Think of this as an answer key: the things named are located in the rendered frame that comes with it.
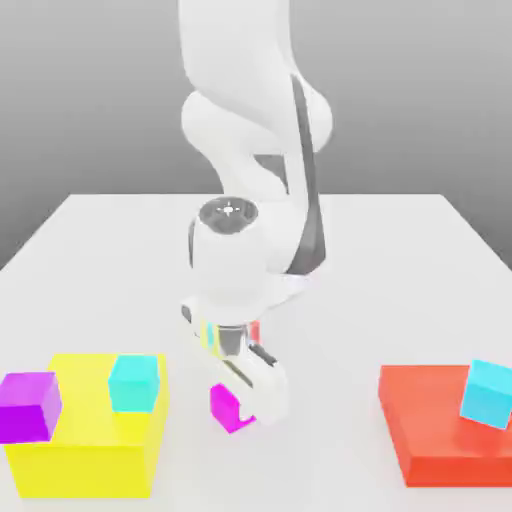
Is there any small purple cube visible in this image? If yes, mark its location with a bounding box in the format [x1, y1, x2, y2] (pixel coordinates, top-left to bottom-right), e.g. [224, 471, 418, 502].
[0, 371, 64, 445]

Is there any small magenta cube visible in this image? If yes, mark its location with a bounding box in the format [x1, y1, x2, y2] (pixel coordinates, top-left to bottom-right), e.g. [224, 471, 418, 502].
[209, 382, 257, 435]

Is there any small sky blue cube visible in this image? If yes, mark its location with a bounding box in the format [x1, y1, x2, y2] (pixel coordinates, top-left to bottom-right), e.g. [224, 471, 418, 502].
[458, 358, 512, 430]

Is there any large orange box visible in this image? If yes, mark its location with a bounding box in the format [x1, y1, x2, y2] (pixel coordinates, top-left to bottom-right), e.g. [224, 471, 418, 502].
[377, 364, 512, 488]

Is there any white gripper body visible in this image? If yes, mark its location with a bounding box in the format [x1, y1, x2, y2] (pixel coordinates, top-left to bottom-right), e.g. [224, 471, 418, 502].
[198, 338, 290, 428]

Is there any large yellow box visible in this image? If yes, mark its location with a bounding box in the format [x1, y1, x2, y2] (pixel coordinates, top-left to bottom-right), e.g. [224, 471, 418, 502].
[3, 352, 171, 500]

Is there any small turquoise cube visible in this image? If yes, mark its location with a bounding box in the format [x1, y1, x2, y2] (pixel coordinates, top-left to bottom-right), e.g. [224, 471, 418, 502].
[107, 354, 161, 414]

